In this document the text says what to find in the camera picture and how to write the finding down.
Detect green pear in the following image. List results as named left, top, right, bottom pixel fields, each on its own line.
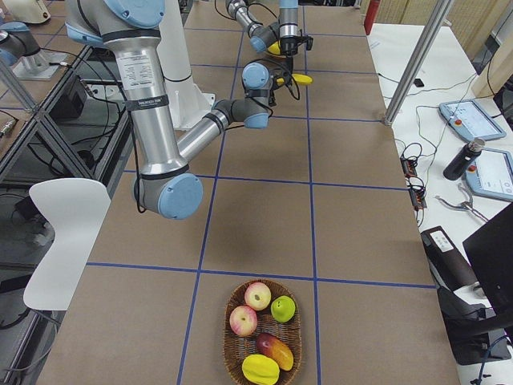
left=271, top=295, right=296, bottom=323

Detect pink peach lower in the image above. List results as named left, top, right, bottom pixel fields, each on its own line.
left=229, top=305, right=257, bottom=337

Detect aluminium frame post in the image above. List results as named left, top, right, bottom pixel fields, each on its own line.
left=383, top=0, right=454, bottom=126

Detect black label printer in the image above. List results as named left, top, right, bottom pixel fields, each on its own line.
left=421, top=226, right=478, bottom=291

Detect white chair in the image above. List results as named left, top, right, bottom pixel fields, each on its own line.
left=23, top=178, right=111, bottom=311

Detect red cylinder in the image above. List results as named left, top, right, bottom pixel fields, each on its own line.
left=363, top=0, right=381, bottom=35

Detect pink peach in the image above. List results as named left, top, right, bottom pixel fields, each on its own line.
left=229, top=305, right=257, bottom=337
left=244, top=282, right=272, bottom=311

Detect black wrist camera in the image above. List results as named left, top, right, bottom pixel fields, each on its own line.
left=297, top=35, right=313, bottom=51

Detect pink peach upper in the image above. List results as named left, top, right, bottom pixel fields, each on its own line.
left=244, top=282, right=272, bottom=311

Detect yellow starfruit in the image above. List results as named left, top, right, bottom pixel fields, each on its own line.
left=241, top=354, right=280, bottom=385

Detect teach pendant far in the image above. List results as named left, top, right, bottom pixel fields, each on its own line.
left=438, top=99, right=506, bottom=142

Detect teach pendant near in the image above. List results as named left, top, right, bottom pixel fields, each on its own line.
left=465, top=148, right=512, bottom=202

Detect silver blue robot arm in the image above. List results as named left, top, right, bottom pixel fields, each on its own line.
left=225, top=0, right=302, bottom=57
left=66, top=1, right=300, bottom=220

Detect black water bottle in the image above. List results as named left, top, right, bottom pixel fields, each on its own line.
left=442, top=138, right=486, bottom=180

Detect teach pendant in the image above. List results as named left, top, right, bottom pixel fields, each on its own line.
left=465, top=148, right=512, bottom=202
left=438, top=99, right=506, bottom=142

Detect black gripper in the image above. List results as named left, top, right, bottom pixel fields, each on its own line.
left=269, top=59, right=294, bottom=95
left=279, top=35, right=298, bottom=56

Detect orange mango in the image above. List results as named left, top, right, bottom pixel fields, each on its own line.
left=256, top=333, right=294, bottom=371

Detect woven fruit basket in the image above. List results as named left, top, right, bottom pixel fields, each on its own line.
left=223, top=278, right=302, bottom=384

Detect yellow banana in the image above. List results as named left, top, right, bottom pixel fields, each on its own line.
left=266, top=42, right=281, bottom=56
left=292, top=73, right=313, bottom=86

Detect black monitor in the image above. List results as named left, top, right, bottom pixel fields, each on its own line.
left=463, top=204, right=513, bottom=313

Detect metal pliers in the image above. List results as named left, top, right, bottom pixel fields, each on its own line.
left=435, top=183, right=489, bottom=222

